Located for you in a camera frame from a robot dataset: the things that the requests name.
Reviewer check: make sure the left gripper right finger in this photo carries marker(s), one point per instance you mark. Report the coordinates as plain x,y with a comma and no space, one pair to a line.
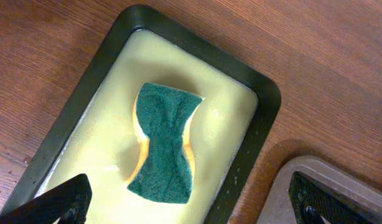
313,202

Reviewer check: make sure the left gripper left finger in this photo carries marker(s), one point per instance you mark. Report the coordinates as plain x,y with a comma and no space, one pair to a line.
66,203

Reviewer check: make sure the green yellow sponge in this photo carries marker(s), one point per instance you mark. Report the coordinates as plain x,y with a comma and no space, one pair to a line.
162,116

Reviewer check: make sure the brown serving tray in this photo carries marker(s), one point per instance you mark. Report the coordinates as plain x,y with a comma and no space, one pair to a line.
278,208

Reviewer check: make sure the black sponge tray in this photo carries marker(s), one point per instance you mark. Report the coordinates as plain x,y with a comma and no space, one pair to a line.
95,135

